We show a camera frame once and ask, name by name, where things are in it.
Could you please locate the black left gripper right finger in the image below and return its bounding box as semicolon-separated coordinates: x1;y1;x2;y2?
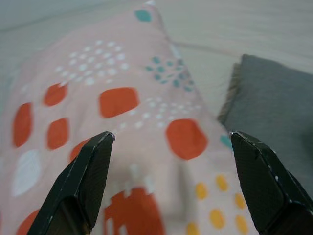
229;130;313;235

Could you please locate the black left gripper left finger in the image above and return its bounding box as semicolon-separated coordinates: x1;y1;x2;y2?
26;131;116;235

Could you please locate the grey fabric pillow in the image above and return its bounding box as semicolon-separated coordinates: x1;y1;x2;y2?
217;53;313;196

